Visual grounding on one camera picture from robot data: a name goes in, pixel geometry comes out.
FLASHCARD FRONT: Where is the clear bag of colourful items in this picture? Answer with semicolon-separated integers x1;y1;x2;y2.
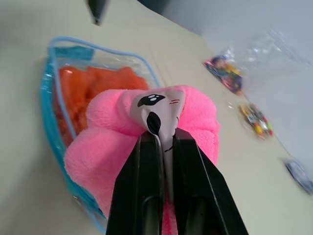
203;28;311;96

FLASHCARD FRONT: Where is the pink cloth with cartoon tag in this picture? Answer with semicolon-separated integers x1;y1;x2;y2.
64;85;221;235

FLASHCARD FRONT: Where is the blue and white packet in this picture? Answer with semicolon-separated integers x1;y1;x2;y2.
283;158;313;191

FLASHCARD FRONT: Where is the orange cloth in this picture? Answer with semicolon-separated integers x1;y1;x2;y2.
54;66;150;147

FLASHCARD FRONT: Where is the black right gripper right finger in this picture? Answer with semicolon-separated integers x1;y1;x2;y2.
171;128;249;235

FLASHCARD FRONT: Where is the small colourful packet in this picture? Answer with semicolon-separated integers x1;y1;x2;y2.
238;102;276;141

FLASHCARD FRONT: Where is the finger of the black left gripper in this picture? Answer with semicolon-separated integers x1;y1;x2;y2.
86;0;110;26

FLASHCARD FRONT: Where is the clear pouch with blue trim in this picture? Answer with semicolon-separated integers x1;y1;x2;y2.
40;36;165;220

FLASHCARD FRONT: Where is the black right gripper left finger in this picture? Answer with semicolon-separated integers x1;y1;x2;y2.
105;132;165;235

